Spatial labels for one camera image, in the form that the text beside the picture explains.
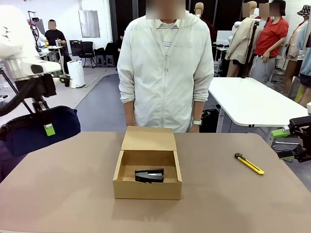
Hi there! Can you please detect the yellow black utility knife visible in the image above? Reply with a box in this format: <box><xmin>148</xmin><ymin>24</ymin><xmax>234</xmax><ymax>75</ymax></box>
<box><xmin>234</xmin><ymin>152</ymin><xmax>265</xmax><ymax>175</ymax></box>

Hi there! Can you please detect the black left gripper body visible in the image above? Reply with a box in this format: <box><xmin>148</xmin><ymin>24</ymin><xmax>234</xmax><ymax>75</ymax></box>
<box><xmin>32</xmin><ymin>96</ymin><xmax>53</xmax><ymax>116</ymax></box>

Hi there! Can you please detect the grey metal wall panel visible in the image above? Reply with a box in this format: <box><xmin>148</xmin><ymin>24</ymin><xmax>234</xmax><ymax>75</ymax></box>
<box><xmin>78</xmin><ymin>9</ymin><xmax>101</xmax><ymax>38</ymax></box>

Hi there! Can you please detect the mannequin in beige coat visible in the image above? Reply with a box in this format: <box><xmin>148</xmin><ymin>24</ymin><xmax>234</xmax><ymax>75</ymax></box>
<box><xmin>224</xmin><ymin>0</ymin><xmax>260</xmax><ymax>78</ymax></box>

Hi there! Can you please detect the bare mannequin head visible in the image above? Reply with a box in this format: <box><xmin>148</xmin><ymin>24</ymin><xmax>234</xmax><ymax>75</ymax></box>
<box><xmin>194</xmin><ymin>2</ymin><xmax>205</xmax><ymax>18</ymax></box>

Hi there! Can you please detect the person's left forearm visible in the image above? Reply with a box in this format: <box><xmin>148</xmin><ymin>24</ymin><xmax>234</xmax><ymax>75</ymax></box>
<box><xmin>193</xmin><ymin>100</ymin><xmax>204</xmax><ymax>121</ymax></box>

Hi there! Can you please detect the black cable hose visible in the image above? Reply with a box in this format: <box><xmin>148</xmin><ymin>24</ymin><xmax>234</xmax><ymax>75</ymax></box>
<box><xmin>0</xmin><ymin>74</ymin><xmax>57</xmax><ymax>117</ymax></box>

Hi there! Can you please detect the black camera tripod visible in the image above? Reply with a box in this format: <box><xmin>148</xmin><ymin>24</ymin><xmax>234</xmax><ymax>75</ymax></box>
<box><xmin>0</xmin><ymin>67</ymin><xmax>34</xmax><ymax>115</ymax></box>

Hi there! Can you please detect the white table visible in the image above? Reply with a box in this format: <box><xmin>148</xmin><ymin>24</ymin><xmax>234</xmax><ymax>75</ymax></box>
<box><xmin>208</xmin><ymin>77</ymin><xmax>309</xmax><ymax>148</ymax></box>

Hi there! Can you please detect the person in white jacket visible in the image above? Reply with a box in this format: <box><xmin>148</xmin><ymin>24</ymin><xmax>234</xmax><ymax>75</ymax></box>
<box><xmin>117</xmin><ymin>0</ymin><xmax>215</xmax><ymax>133</ymax></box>

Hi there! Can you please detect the brown cardboard box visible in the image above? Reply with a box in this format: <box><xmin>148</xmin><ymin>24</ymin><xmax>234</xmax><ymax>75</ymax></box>
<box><xmin>112</xmin><ymin>125</ymin><xmax>183</xmax><ymax>200</ymax></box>

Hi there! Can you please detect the person's right forearm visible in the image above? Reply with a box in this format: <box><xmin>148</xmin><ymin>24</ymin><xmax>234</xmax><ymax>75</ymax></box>
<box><xmin>123</xmin><ymin>101</ymin><xmax>135</xmax><ymax>117</ymax></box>

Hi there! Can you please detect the black office chair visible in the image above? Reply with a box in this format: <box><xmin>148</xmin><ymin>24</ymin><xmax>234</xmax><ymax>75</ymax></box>
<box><xmin>78</xmin><ymin>41</ymin><xmax>96</xmax><ymax>69</ymax></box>

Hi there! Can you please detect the mannequin with bucket hat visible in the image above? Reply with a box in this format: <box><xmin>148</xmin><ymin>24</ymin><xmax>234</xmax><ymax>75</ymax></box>
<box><xmin>283</xmin><ymin>4</ymin><xmax>311</xmax><ymax>108</ymax></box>

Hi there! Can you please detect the black backpack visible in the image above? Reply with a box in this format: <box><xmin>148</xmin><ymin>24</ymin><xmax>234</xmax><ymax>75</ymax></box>
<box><xmin>201</xmin><ymin>109</ymin><xmax>221</xmax><ymax>133</ymax></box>

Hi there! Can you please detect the white air purifier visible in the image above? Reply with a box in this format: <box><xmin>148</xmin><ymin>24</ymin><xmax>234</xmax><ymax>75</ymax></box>
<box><xmin>67</xmin><ymin>60</ymin><xmax>86</xmax><ymax>89</ymax></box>

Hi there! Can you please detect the black stapler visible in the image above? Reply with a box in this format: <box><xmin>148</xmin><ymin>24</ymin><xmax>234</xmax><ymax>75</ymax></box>
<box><xmin>135</xmin><ymin>167</ymin><xmax>165</xmax><ymax>184</ymax></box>

